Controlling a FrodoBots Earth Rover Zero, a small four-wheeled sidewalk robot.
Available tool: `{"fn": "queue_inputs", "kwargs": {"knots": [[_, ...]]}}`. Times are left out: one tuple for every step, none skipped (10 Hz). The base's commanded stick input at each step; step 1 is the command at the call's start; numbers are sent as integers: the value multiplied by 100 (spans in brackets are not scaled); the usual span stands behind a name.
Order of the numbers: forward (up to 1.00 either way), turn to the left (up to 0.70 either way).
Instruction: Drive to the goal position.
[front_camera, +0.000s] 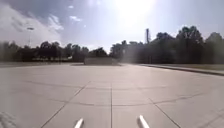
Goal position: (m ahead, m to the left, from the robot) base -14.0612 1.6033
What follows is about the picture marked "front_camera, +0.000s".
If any tall chimney tower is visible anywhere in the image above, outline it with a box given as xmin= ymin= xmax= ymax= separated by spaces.
xmin=145 ymin=28 xmax=151 ymax=44

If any grey paved plaza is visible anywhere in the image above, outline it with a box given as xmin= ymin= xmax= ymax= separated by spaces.
xmin=0 ymin=63 xmax=224 ymax=128

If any floodlight mast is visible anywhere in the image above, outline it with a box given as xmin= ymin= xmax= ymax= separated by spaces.
xmin=26 ymin=26 xmax=35 ymax=48

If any low grey wall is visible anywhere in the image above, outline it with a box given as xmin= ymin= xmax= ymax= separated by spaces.
xmin=83 ymin=57 xmax=120 ymax=66

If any raised kerb strip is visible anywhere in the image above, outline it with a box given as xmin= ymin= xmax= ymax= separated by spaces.
xmin=138 ymin=63 xmax=224 ymax=77

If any robot's own part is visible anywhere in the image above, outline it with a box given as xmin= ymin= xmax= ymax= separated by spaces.
xmin=73 ymin=117 xmax=85 ymax=128
xmin=137 ymin=114 xmax=151 ymax=128

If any row of trees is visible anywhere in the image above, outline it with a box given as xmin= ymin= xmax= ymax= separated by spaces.
xmin=0 ymin=25 xmax=224 ymax=65

